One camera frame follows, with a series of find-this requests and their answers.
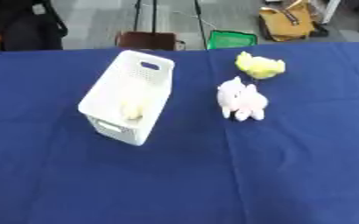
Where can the brown box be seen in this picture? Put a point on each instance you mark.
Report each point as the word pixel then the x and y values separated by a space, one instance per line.
pixel 147 40

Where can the pale yellow soft toy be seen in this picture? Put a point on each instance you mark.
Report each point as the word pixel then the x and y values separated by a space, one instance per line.
pixel 132 110

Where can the white and pink soft toy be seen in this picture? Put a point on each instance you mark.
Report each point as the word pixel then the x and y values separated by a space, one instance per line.
pixel 241 99

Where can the white plastic basket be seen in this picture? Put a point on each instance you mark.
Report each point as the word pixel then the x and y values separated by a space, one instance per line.
pixel 117 93

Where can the green bag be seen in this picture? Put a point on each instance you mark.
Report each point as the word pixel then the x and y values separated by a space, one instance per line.
pixel 230 39

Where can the black tripod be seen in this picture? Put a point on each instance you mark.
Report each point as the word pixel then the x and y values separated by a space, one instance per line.
pixel 154 16

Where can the yellow-brown bag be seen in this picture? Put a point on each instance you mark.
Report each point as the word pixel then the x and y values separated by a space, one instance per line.
pixel 287 23

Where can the person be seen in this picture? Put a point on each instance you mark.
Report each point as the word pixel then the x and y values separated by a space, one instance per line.
pixel 19 26

